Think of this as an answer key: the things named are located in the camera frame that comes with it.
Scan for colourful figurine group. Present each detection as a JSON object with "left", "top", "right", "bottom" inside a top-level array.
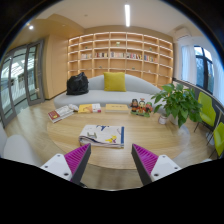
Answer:
[{"left": 129, "top": 97, "right": 154, "bottom": 118}]

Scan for wooden wall shelf unit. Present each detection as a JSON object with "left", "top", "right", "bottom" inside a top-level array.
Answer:
[{"left": 67, "top": 31, "right": 174, "bottom": 88}]

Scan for green potted plant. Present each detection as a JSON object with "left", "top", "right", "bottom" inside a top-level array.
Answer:
[{"left": 150, "top": 83, "right": 203, "bottom": 129}]

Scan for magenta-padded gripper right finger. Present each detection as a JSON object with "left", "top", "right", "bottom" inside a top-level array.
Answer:
[{"left": 131, "top": 143, "right": 183, "bottom": 186}]

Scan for yellow cushion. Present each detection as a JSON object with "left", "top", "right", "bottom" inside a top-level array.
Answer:
[{"left": 102, "top": 71, "right": 128, "bottom": 93}]

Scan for window with white curtain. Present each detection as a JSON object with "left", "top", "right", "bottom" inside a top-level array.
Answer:
[{"left": 179, "top": 44, "right": 224, "bottom": 101}]

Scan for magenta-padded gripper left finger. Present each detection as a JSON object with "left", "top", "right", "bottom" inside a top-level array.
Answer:
[{"left": 39, "top": 143, "right": 92, "bottom": 186}]

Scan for black bag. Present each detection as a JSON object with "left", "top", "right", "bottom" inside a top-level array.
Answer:
[{"left": 65, "top": 71, "right": 90, "bottom": 96}]

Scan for white chair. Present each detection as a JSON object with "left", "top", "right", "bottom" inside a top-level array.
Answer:
[{"left": 0, "top": 123, "right": 46, "bottom": 167}]

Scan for yellow and white book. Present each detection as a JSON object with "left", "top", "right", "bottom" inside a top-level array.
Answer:
[{"left": 77, "top": 103, "right": 102, "bottom": 114}]

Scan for white towel with animal print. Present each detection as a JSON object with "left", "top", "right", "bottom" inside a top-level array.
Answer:
[{"left": 78, "top": 124, "right": 126, "bottom": 149}]

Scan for small patterned pouch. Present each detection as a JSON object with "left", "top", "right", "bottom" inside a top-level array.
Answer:
[{"left": 68, "top": 103, "right": 80, "bottom": 112}]

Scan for green chair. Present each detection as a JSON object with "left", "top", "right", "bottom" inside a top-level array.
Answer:
[
  {"left": 193, "top": 91, "right": 218, "bottom": 134},
  {"left": 208, "top": 121, "right": 224, "bottom": 159}
]

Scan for flat yellow book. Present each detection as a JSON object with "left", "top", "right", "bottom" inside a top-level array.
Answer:
[{"left": 104, "top": 103, "right": 130, "bottom": 114}]

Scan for small white and red can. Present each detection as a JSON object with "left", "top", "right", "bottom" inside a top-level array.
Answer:
[{"left": 158, "top": 114, "right": 169, "bottom": 126}]

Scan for long ceiling light strip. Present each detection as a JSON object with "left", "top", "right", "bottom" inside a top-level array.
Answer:
[{"left": 124, "top": 3, "right": 131, "bottom": 28}]

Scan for grey curved sofa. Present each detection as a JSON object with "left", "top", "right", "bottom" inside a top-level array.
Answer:
[{"left": 53, "top": 73, "right": 164, "bottom": 109}]

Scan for grey-framed glass doors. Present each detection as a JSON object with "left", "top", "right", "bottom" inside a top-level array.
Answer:
[{"left": 0, "top": 39, "right": 46, "bottom": 129}]

